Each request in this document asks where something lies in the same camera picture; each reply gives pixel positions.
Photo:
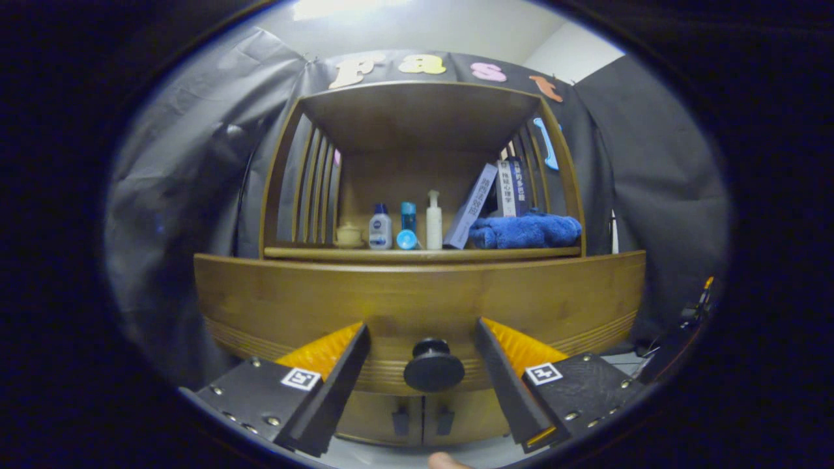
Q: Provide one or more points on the wooden countertop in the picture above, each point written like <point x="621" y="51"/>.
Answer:
<point x="365" y="253"/>

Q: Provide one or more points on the blue squeeze tube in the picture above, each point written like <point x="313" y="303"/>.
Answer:
<point x="407" y="240"/>

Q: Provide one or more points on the wooden cabinet door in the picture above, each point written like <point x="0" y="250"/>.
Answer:
<point x="475" y="413"/>
<point x="371" y="417"/>

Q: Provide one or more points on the black device with orange tip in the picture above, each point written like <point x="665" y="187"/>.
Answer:
<point x="704" y="296"/>

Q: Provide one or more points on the cream lidded tea cup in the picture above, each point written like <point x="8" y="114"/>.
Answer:
<point x="348" y="236"/>

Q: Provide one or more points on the white spine book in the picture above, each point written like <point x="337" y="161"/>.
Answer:
<point x="507" y="189"/>

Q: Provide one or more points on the dark blue book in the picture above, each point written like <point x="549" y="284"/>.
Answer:
<point x="520" y="185"/>

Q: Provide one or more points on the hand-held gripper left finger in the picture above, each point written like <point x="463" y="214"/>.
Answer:
<point x="339" y="391"/>

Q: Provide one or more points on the black backdrop cloth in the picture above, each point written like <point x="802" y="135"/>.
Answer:
<point x="189" y="228"/>

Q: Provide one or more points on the lavender leaning book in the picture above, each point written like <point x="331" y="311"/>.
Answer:
<point x="470" y="208"/>

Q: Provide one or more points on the blue folded towel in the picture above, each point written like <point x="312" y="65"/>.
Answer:
<point x="524" y="231"/>

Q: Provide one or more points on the wooden cabinet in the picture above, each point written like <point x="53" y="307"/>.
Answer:
<point x="417" y="114"/>

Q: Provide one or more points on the clear blue bottle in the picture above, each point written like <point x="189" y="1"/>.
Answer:
<point x="408" y="212"/>

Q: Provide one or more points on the white pump bottle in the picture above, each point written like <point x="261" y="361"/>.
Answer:
<point x="434" y="225"/>

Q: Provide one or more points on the black round drawer knob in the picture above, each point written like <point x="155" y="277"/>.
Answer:
<point x="433" y="368"/>

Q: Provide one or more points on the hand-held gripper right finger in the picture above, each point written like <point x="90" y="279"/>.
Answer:
<point x="505" y="384"/>

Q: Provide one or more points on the white bottle with blue cap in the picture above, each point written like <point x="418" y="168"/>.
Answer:
<point x="380" y="231"/>

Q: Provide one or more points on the wooden drawer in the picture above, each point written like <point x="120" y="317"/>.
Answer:
<point x="391" y="293"/>

